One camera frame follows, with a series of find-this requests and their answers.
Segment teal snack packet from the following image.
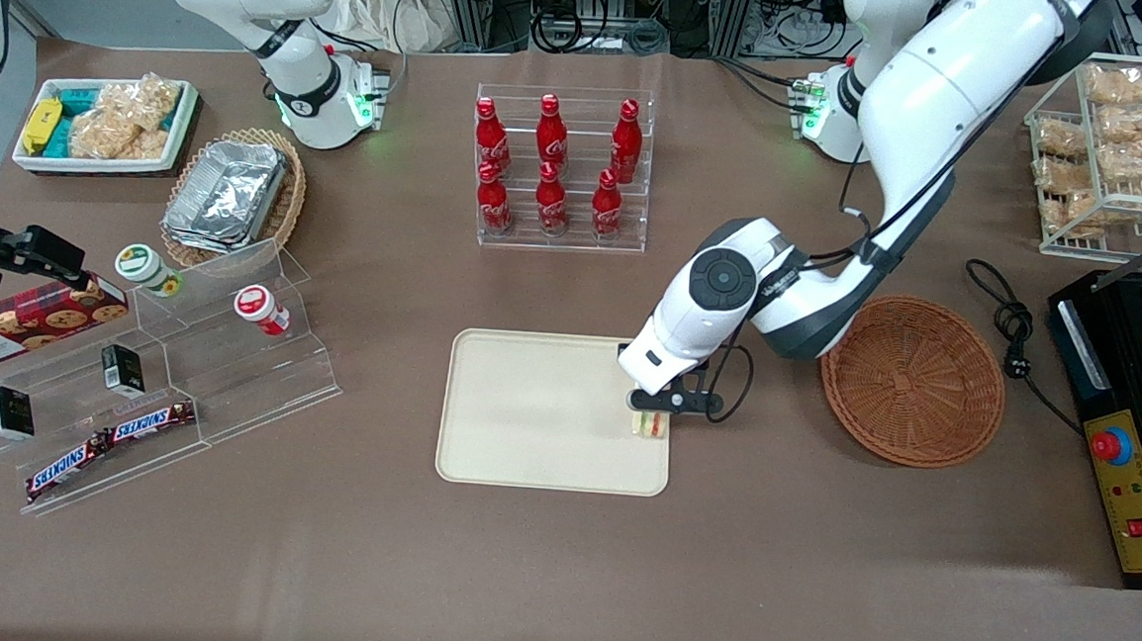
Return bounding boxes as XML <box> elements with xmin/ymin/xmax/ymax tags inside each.
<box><xmin>44</xmin><ymin>85</ymin><xmax>102</xmax><ymax>160</ymax></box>

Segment white rectangular snack bin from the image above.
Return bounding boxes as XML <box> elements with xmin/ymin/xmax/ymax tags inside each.
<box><xmin>11</xmin><ymin>69</ymin><xmax>200</xmax><ymax>183</ymax></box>

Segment yellow snack packet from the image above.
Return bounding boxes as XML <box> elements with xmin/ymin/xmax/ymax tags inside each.
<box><xmin>21</xmin><ymin>97</ymin><xmax>64</xmax><ymax>157</ymax></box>

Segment oval light wicker basket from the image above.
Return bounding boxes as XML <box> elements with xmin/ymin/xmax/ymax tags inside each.
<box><xmin>158</xmin><ymin>123</ymin><xmax>311</xmax><ymax>276</ymax></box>

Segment small black box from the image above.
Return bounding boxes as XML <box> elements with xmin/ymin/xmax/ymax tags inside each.
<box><xmin>0</xmin><ymin>385</ymin><xmax>39</xmax><ymax>442</ymax></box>
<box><xmin>98</xmin><ymin>342</ymin><xmax>149</xmax><ymax>401</ymax></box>

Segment clear bag of fried snacks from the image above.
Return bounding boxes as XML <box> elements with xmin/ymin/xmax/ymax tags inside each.
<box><xmin>1094</xmin><ymin>103</ymin><xmax>1142</xmax><ymax>150</ymax></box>
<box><xmin>1037</xmin><ymin>188</ymin><xmax>1107</xmax><ymax>241</ymax></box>
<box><xmin>1080</xmin><ymin>62</ymin><xmax>1142</xmax><ymax>111</ymax></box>
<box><xmin>1032</xmin><ymin>155</ymin><xmax>1097</xmax><ymax>201</ymax></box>
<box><xmin>1094</xmin><ymin>139</ymin><xmax>1142</xmax><ymax>188</ymax></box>
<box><xmin>1034</xmin><ymin>116</ymin><xmax>1092</xmax><ymax>161</ymax></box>

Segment red emergency stop button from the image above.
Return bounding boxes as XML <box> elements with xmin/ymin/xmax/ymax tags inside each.
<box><xmin>1090</xmin><ymin>427</ymin><xmax>1134</xmax><ymax>467</ymax></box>

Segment clear acrylic bottle rack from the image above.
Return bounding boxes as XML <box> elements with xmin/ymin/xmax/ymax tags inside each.
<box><xmin>466</xmin><ymin>81</ymin><xmax>656</xmax><ymax>258</ymax></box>

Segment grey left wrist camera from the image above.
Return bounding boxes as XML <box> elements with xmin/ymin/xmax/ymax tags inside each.
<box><xmin>626</xmin><ymin>388</ymin><xmax>727</xmax><ymax>419</ymax></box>

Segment round brown wicker basket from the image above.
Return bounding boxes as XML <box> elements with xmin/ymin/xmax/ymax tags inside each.
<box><xmin>814</xmin><ymin>293</ymin><xmax>1012</xmax><ymax>474</ymax></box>

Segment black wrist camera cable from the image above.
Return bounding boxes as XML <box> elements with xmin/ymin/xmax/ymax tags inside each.
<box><xmin>704</xmin><ymin>141</ymin><xmax>904</xmax><ymax>436</ymax></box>

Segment black power cable with plug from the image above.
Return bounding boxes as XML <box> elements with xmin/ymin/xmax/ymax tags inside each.
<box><xmin>954</xmin><ymin>257</ymin><xmax>1095</xmax><ymax>437</ymax></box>

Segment green lid cup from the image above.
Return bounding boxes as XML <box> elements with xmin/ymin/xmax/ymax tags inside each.
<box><xmin>114</xmin><ymin>242</ymin><xmax>187</xmax><ymax>300</ymax></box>

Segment beige rectangular tray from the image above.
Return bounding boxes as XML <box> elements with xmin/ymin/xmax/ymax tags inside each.
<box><xmin>434</xmin><ymin>326</ymin><xmax>678</xmax><ymax>499</ymax></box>

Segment red cookie box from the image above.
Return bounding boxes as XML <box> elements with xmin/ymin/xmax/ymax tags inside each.
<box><xmin>0</xmin><ymin>267</ymin><xmax>133</xmax><ymax>384</ymax></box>

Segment white wire rack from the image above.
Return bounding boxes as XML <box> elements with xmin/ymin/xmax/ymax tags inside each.
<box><xmin>1016</xmin><ymin>48</ymin><xmax>1142</xmax><ymax>265</ymax></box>

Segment red lid cup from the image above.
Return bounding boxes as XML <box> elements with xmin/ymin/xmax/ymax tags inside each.
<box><xmin>233</xmin><ymin>283</ymin><xmax>294</xmax><ymax>338</ymax></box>

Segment stacked aluminium foil containers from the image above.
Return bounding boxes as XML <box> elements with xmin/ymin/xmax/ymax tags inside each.
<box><xmin>160</xmin><ymin>137</ymin><xmax>291</xmax><ymax>259</ymax></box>

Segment black machine with yellow panel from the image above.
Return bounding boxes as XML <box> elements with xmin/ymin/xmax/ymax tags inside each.
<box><xmin>1029</xmin><ymin>206</ymin><xmax>1142</xmax><ymax>592</ymax></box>

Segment Snickers chocolate bar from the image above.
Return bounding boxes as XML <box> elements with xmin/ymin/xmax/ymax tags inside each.
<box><xmin>24</xmin><ymin>431</ymin><xmax>112</xmax><ymax>509</ymax></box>
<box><xmin>106</xmin><ymin>395</ymin><xmax>199</xmax><ymax>449</ymax></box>

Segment clear acrylic stepped shelf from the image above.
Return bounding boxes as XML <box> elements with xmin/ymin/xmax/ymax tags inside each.
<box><xmin>0</xmin><ymin>222</ymin><xmax>352</xmax><ymax>535</ymax></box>

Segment red cola bottle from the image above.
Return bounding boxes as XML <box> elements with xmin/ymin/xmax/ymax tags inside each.
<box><xmin>609</xmin><ymin>97</ymin><xmax>646</xmax><ymax>185</ymax></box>
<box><xmin>532</xmin><ymin>161</ymin><xmax>573</xmax><ymax>237</ymax></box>
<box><xmin>474</xmin><ymin>160</ymin><xmax>518</xmax><ymax>235</ymax></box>
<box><xmin>533</xmin><ymin>93</ymin><xmax>573</xmax><ymax>175</ymax></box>
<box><xmin>590</xmin><ymin>167</ymin><xmax>626</xmax><ymax>240</ymax></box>
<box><xmin>471</xmin><ymin>96</ymin><xmax>517</xmax><ymax>179</ymax></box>

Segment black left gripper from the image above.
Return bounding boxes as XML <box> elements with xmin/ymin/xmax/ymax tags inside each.
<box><xmin>663</xmin><ymin>364</ymin><xmax>711</xmax><ymax>401</ymax></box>

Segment black cable bundle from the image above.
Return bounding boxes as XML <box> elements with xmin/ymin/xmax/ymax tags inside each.
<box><xmin>526</xmin><ymin>0</ymin><xmax>676</xmax><ymax>62</ymax></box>

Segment clear bag of rice crackers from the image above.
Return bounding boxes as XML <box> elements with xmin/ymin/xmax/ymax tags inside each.
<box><xmin>67</xmin><ymin>68</ymin><xmax>183</xmax><ymax>165</ymax></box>

